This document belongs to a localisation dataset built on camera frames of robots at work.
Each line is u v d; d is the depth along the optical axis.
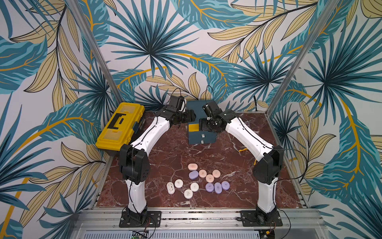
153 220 0.73
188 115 0.77
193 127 0.80
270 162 0.47
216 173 0.88
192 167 0.90
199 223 0.73
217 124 0.60
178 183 0.83
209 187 0.82
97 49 0.82
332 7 0.68
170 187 0.82
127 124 0.90
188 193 0.80
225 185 0.82
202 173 0.87
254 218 0.73
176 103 0.67
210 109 0.65
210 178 0.86
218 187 0.82
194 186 0.82
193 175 0.87
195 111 0.82
